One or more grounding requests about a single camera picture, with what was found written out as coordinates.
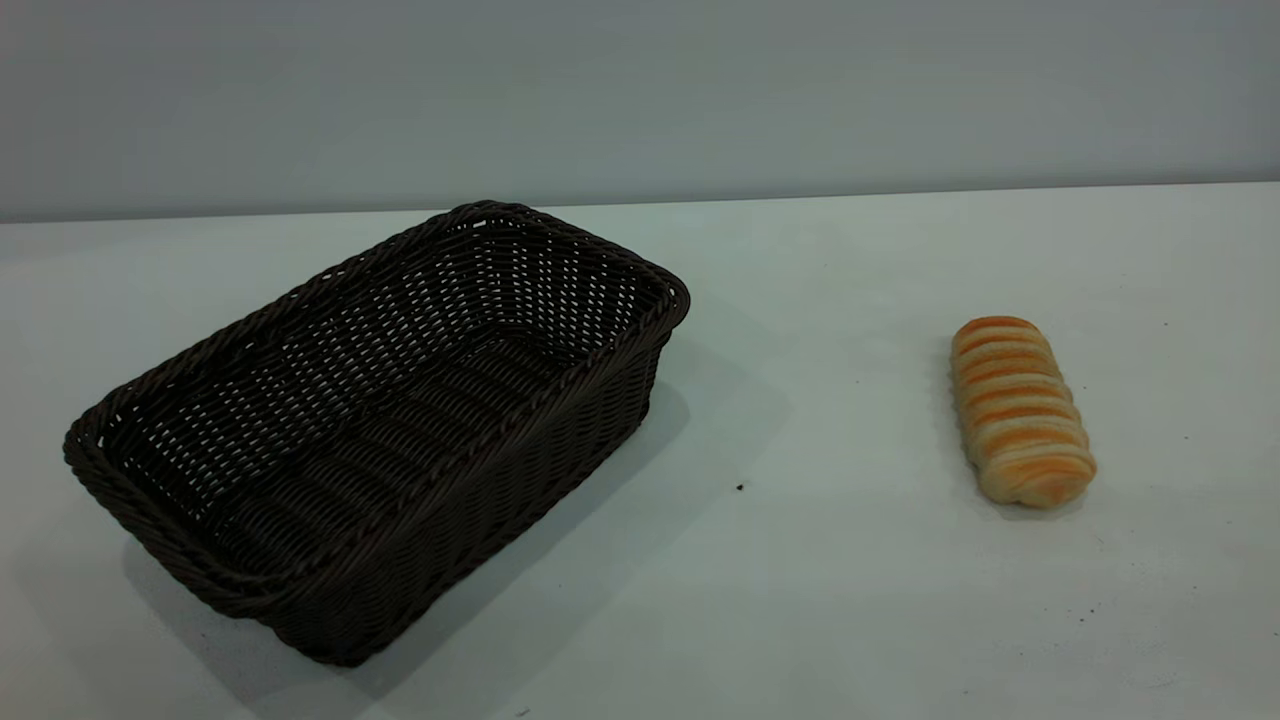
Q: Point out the black woven wicker basket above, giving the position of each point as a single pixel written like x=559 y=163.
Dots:
x=400 y=420

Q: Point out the striped golden bread roll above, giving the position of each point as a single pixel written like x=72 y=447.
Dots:
x=1020 y=415

